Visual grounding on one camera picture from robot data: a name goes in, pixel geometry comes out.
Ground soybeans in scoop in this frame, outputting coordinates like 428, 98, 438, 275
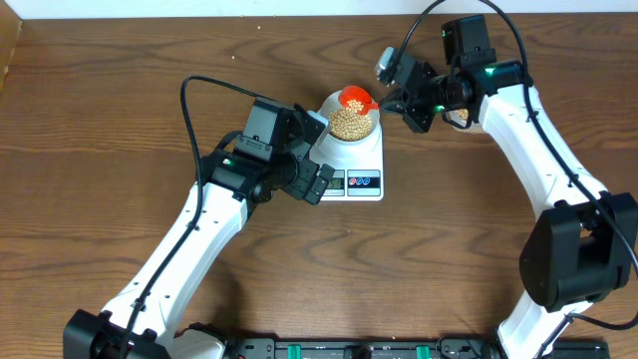
346, 99, 365, 114

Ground left black cable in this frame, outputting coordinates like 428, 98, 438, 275
118, 74, 270, 359

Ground light grey bowl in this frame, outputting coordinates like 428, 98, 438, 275
319, 86, 380, 142

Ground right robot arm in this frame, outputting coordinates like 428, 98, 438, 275
375, 15, 637, 358

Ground white digital kitchen scale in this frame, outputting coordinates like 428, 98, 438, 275
310, 110, 384, 201

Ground red measuring scoop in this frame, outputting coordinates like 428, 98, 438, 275
338, 85, 379, 115

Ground clear plastic container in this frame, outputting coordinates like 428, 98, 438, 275
443, 110, 484, 135

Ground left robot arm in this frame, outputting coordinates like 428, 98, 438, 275
63, 97, 334, 358

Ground black cable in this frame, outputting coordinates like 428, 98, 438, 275
393, 0, 638, 359
118, 74, 270, 359

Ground right black cable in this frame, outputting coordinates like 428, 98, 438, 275
393, 0, 638, 359

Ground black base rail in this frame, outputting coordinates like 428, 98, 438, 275
218, 338, 612, 359

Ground soybeans in container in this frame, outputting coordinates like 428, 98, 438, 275
456, 109, 469, 122

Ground soybeans in bowl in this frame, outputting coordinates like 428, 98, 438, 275
328, 108, 372, 142

